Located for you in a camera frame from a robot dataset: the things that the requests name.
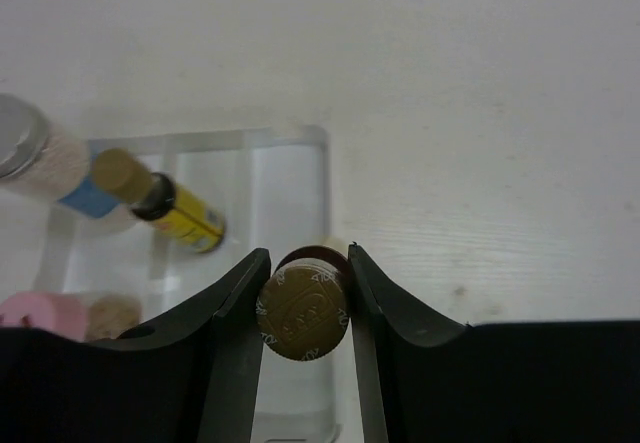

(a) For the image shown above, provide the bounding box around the dark bottle gold cap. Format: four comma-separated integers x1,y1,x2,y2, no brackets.
255,245,352,362

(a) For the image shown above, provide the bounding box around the white bottle pink cap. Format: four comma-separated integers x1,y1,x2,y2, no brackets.
1,291,142,342

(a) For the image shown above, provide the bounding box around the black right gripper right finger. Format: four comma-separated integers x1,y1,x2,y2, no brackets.
348,245,639,442

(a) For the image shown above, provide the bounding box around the yellow label bottle gold cap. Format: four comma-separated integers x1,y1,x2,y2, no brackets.
91,148,226,253

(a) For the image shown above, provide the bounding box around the clear jar silver lid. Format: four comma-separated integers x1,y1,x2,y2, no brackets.
1,93,135,233

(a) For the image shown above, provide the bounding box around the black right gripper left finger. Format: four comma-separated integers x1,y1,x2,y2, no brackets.
1,248,271,442

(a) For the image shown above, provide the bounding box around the white three-compartment tray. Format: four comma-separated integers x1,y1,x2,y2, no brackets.
34,124,346,443

